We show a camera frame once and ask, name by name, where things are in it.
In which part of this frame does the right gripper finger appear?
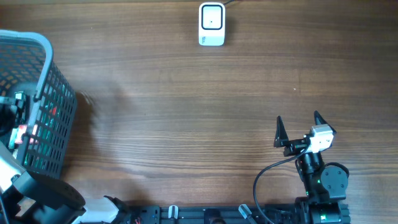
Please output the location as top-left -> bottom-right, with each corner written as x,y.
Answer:
313,110 -> 336,134
274,116 -> 289,147

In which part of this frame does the orange tissue pack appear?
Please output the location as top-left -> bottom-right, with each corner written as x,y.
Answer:
9,124 -> 39,147

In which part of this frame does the green white medicine box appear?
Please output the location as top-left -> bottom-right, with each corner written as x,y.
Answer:
15,91 -> 27,121

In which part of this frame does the green 3M gloves bag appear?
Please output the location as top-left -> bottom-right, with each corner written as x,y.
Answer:
23,88 -> 68,179

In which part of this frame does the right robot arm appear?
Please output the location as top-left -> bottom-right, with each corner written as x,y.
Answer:
274,111 -> 351,224

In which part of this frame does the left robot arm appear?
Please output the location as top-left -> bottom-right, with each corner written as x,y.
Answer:
1,96 -> 132,223

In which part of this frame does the white barcode scanner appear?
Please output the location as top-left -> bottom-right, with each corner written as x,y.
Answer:
198,2 -> 226,47

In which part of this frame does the grey plastic mesh basket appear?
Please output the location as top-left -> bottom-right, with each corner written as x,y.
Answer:
1,30 -> 77,179

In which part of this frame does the right camera cable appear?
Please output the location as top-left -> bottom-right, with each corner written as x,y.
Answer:
252,144 -> 312,224

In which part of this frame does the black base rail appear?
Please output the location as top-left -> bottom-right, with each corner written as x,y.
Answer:
124,203 -> 351,224

